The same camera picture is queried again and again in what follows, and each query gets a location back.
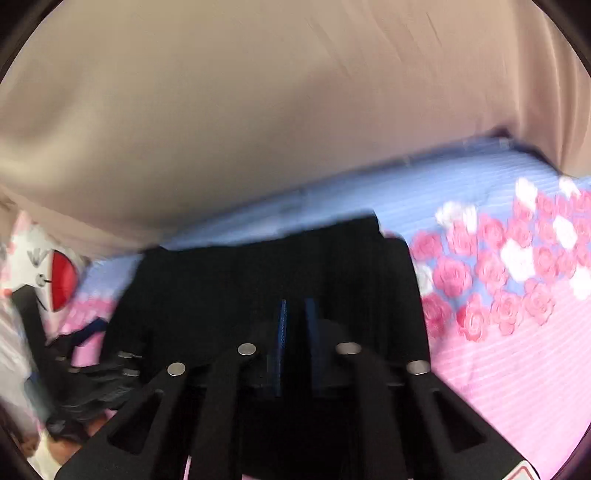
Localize white cloth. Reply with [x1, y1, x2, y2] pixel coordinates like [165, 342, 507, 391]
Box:
[0, 295, 54, 464]

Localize black pants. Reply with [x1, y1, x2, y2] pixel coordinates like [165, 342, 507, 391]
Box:
[100, 213, 434, 480]

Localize beige curtain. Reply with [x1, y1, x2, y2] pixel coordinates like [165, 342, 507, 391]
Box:
[0, 0, 591, 260]

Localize pink floral bed sheet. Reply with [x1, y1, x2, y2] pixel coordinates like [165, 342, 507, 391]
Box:
[53, 135, 591, 480]

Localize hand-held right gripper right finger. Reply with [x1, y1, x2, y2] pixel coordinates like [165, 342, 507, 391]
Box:
[304, 298, 531, 480]

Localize cartoon face pillow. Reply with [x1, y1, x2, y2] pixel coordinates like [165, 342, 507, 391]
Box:
[0, 210, 95, 335]

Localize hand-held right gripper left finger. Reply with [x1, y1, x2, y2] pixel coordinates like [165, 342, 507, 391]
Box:
[54, 299, 288, 480]

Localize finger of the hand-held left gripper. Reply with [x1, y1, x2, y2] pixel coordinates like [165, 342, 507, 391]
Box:
[55, 350, 144, 386]

